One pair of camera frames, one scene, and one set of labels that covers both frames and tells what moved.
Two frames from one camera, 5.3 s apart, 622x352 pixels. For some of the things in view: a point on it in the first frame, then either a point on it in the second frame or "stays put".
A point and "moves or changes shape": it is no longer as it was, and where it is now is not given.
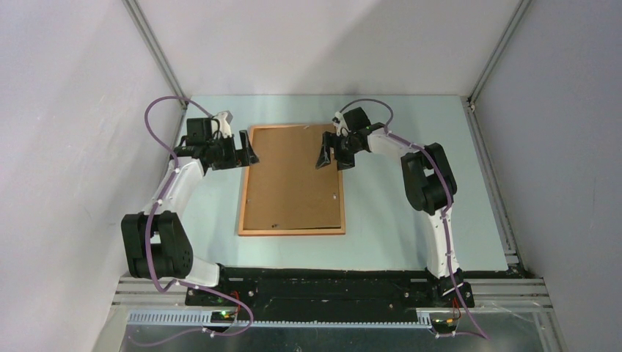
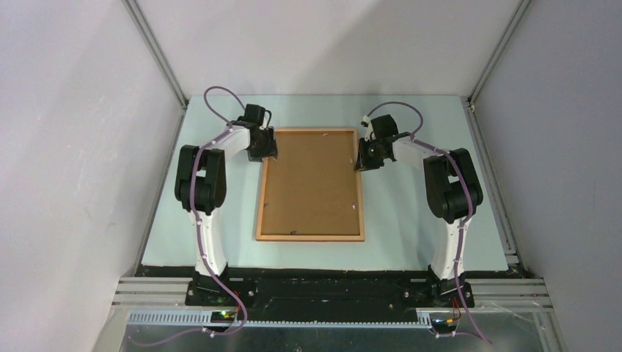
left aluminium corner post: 149,37 stays put
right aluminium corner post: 517,16 stays put
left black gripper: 238,158 → 270,150
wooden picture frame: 284,193 → 311,238
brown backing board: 284,190 moves or changes shape
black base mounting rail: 238,290 stays put
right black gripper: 328,140 → 363,163
